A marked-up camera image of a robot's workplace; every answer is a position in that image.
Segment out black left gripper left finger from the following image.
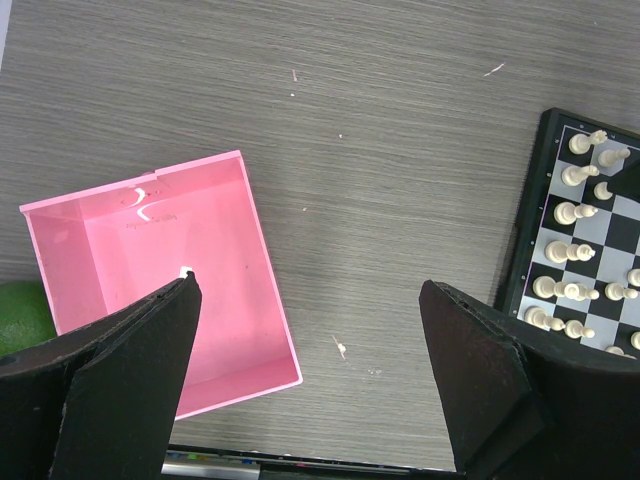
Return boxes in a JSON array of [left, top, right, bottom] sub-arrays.
[[1, 273, 202, 479]]

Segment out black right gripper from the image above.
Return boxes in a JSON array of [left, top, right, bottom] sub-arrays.
[[607, 160, 640, 200]]

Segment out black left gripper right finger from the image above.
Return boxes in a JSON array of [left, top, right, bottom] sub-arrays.
[[419, 281, 639, 479]]

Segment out black and white chessboard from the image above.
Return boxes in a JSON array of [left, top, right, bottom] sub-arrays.
[[494, 108, 639, 359]]

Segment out white rook piece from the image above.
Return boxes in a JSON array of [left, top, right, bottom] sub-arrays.
[[569, 130, 608, 155]]

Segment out pink open box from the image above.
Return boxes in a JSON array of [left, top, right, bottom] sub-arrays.
[[20, 151, 302, 419]]

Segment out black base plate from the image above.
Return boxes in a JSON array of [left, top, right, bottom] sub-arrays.
[[160, 444, 466, 479]]

